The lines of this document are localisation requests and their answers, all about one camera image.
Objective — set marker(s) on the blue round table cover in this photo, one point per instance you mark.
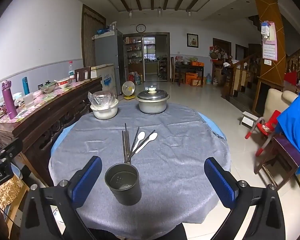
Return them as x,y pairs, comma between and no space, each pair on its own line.
211,122

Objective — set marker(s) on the grey tablecloth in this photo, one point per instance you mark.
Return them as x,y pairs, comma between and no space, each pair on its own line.
165,160

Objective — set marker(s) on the blue jacket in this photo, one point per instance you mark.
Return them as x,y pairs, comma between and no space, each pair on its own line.
295,127

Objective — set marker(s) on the pink wall calendar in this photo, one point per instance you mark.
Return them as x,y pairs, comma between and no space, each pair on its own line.
270,47

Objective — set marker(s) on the white step stool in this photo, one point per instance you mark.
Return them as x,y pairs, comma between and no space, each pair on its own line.
248,117

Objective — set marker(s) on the small electric fan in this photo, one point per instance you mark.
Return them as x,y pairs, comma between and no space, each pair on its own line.
128,88

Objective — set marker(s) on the pink patterned sideboard mat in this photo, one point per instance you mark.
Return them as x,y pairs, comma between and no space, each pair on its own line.
47,96

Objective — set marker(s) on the orange cardboard boxes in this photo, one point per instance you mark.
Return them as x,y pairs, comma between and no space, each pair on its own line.
193,79

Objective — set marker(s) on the white plastic spoon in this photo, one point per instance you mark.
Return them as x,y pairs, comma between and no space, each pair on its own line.
141,135
153,136

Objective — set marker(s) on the clear water jug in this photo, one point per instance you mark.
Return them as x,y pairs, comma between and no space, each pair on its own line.
208,79

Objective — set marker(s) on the set of grey chopsticks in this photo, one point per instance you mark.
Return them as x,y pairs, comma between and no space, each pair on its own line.
125,145

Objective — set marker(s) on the wooden stair railing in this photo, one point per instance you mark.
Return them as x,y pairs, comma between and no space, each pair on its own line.
236,75

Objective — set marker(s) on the bowl with glass lid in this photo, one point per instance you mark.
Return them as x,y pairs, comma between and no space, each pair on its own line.
47,87

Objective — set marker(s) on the beige sofa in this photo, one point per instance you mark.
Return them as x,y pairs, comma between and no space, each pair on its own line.
272,102

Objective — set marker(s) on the purple water bottle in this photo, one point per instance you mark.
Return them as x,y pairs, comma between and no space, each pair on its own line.
9,102

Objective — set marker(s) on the grey refrigerator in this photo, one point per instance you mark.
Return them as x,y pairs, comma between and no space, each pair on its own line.
106,50

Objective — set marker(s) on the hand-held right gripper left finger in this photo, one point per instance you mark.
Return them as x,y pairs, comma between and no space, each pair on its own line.
86,180

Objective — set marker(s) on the red and white bowl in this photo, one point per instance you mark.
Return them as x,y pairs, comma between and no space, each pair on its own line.
63,83

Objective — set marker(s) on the wooden stool with purple seat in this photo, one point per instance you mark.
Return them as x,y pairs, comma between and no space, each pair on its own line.
287,150

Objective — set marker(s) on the aluminium pot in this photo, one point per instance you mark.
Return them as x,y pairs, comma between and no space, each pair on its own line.
152,107

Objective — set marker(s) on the framed wall picture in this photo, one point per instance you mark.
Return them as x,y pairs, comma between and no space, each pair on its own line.
192,40

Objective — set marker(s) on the grey metal utensil cup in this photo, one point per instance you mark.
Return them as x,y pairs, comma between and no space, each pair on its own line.
130,192

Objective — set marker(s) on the red plastic child chair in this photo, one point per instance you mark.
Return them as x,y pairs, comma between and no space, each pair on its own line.
267,127

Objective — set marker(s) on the dark wooden side table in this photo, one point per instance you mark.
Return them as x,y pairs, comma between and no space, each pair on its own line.
190,67

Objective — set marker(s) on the white chest freezer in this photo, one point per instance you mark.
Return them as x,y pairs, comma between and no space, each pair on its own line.
106,77

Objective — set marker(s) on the brown curtain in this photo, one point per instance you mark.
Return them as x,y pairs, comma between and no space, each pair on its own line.
91,37

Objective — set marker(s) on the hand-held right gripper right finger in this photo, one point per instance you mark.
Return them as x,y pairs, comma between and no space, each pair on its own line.
220,181

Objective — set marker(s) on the wooden chair behind sideboard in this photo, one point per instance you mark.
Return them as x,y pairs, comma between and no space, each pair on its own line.
83,73

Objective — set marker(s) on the dark wooden dining chair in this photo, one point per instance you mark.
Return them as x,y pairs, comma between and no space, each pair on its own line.
174,70

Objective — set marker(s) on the carved wooden sideboard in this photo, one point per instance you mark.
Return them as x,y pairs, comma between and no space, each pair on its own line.
40,122

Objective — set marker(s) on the teal water bottle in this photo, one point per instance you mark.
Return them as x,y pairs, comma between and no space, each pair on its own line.
25,86

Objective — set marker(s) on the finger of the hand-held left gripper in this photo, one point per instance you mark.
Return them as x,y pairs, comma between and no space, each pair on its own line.
12,147

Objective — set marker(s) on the pantry shelf with jars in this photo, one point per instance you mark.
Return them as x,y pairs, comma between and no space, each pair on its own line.
133,55

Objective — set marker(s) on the blue water jug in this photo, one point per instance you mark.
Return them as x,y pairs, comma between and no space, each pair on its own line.
138,79

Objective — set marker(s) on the white basin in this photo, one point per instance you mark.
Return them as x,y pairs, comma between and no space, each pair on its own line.
105,112

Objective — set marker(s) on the clear bottle with red cap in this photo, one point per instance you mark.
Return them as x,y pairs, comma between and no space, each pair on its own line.
71,71

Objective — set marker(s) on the gold patterned cloth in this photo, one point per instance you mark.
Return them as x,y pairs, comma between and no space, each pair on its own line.
7,192

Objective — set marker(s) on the aluminium pot lid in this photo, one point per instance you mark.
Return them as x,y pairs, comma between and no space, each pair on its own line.
152,95

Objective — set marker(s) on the round wall clock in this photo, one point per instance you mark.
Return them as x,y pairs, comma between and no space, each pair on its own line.
141,28

